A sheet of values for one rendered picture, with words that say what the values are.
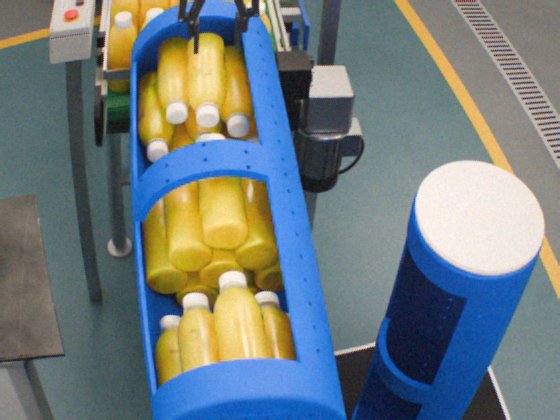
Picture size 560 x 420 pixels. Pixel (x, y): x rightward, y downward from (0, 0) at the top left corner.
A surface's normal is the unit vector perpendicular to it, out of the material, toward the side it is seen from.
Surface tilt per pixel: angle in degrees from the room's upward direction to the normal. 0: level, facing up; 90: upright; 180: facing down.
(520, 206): 0
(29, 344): 5
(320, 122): 90
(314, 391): 35
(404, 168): 0
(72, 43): 90
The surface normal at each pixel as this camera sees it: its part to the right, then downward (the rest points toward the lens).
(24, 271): 0.15, -0.66
